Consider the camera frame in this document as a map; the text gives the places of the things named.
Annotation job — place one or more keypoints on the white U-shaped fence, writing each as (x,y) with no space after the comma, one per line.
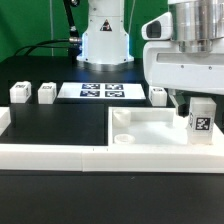
(113,158)

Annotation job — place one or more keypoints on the white marker sheet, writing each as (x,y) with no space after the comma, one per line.
(120,91)

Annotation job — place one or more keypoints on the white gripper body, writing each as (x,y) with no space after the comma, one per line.
(184,47)

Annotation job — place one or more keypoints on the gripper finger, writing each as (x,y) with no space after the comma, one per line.
(178,100)

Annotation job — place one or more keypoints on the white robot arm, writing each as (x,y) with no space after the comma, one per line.
(105,43)

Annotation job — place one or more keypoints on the white square tabletop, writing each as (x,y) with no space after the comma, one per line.
(154,126)

